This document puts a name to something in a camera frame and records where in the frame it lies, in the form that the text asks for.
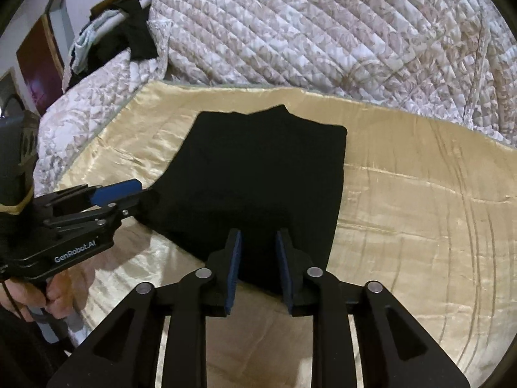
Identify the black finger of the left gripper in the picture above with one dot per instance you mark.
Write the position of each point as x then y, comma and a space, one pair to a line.
119, 209
111, 192

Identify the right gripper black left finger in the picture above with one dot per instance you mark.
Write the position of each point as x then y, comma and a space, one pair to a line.
154, 325

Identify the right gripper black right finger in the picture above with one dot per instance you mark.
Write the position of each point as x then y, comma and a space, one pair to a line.
362, 335

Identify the black pants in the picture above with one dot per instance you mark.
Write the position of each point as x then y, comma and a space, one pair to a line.
258, 173

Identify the person's left hand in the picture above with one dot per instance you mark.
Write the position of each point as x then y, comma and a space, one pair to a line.
58, 298

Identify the dark red wooden door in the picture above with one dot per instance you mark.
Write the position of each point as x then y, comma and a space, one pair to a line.
41, 65

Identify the gold satin bedspread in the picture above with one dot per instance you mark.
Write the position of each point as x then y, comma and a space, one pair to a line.
428, 210

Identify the dark clothes pile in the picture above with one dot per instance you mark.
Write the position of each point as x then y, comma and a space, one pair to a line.
123, 25

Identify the beige floral quilted comforter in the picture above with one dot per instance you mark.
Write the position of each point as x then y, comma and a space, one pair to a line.
450, 59

